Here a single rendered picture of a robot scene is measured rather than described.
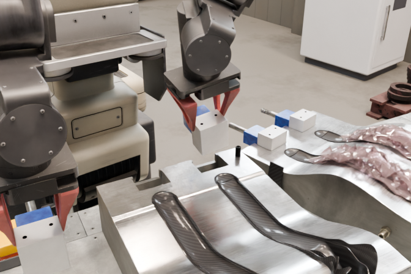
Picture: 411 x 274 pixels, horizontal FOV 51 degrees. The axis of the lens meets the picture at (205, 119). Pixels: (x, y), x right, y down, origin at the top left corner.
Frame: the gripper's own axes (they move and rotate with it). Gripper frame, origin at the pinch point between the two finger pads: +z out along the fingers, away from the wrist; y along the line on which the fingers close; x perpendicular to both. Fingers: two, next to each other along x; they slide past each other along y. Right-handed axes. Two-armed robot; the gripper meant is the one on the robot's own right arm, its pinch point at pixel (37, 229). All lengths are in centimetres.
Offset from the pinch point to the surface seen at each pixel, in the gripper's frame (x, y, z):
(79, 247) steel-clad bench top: 11.7, 5.8, 15.1
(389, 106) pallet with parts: 124, 225, 86
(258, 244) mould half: -9.3, 25.0, 5.4
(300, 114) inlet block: 20, 56, 7
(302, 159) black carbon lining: 10, 49, 10
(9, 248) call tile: 12.9, -3.9, 12.1
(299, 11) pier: 314, 303, 73
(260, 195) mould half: 0.2, 31.9, 6.4
